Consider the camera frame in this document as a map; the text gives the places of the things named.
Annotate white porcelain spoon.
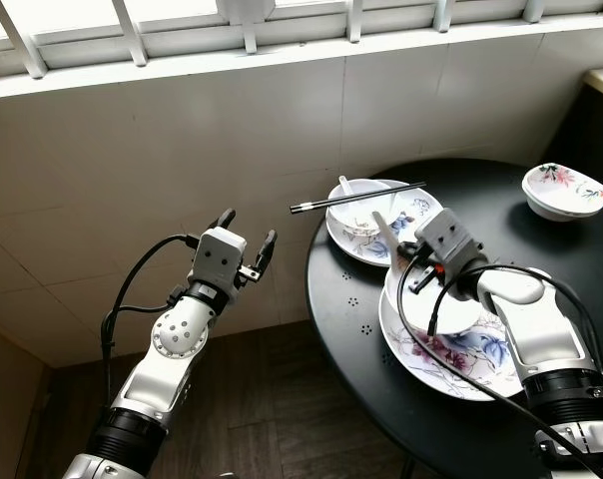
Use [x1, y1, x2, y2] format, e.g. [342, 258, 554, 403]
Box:
[337, 175, 374, 235]
[370, 209, 410, 268]

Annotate small white floral plate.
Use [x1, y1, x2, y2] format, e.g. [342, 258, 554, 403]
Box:
[325, 179, 446, 268]

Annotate white porcelain bowl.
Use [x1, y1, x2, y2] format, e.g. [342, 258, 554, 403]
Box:
[388, 260, 484, 338]
[332, 179, 404, 241]

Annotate round black table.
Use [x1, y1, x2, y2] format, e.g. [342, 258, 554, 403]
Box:
[305, 157, 603, 479]

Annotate large white floral plate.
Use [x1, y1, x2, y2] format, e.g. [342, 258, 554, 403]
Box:
[377, 256, 539, 403]

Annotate white bowl pink flowers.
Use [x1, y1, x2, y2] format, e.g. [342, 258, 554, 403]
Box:
[521, 162, 603, 223]

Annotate white barred window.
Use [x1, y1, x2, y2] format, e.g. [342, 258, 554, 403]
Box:
[0, 0, 603, 101]

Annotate dark cabinet beige top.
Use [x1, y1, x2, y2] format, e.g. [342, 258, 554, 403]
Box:
[544, 67, 603, 183]

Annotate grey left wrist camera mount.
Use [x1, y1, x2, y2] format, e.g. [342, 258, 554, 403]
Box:
[191, 227, 250, 292]

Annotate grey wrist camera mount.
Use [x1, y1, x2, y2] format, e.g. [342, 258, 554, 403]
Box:
[191, 227, 250, 292]
[415, 207, 490, 280]

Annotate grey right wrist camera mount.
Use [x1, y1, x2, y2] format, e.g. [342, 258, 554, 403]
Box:
[415, 207, 490, 280]

